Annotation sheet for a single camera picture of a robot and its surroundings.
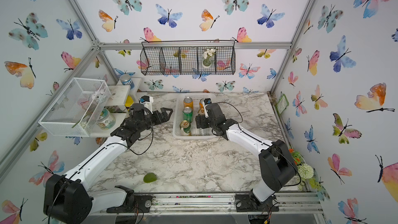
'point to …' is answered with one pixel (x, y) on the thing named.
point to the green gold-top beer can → (185, 127)
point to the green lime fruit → (150, 177)
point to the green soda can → (187, 114)
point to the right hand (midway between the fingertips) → (203, 115)
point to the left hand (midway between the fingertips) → (168, 110)
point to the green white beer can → (201, 111)
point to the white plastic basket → (178, 107)
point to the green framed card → (282, 104)
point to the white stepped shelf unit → (121, 97)
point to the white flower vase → (207, 61)
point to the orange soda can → (188, 102)
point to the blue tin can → (126, 79)
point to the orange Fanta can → (201, 103)
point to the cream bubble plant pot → (106, 120)
